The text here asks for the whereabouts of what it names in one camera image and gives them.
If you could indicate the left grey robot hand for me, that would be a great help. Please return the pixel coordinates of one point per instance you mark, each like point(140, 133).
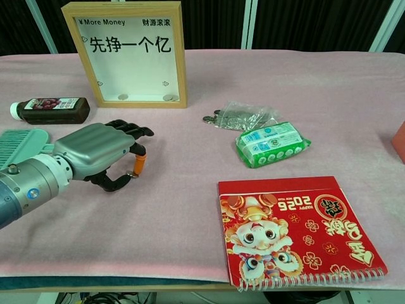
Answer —
point(95, 145)

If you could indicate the dark sauce bottle white cap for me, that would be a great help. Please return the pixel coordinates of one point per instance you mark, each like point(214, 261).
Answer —
point(53, 111)

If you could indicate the teal plastic brush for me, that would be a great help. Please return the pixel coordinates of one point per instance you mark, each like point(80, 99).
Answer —
point(19, 142)

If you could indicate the pink table cloth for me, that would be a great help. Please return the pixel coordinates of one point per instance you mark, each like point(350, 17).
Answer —
point(190, 152)

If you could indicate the clear bag of coins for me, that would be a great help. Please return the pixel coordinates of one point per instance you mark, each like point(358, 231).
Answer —
point(246, 115)

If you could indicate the green tissue pack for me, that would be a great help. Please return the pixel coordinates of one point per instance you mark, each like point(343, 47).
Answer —
point(272, 144)

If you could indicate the red spiral desk calendar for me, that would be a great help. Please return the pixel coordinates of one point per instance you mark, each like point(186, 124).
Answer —
point(300, 234)

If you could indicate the black folding partition screen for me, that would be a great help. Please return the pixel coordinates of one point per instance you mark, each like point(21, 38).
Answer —
point(300, 22)

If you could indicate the red box edge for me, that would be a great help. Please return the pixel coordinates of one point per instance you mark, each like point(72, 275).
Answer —
point(399, 139)

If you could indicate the wooden frame money box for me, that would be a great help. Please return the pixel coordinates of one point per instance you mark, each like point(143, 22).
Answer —
point(126, 66)

